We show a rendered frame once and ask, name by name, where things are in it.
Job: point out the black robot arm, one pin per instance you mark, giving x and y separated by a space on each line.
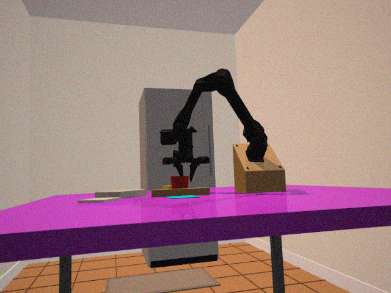
223 83

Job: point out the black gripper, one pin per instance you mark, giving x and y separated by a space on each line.
185 152

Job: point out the orange flat bar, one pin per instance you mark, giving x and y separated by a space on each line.
180 192

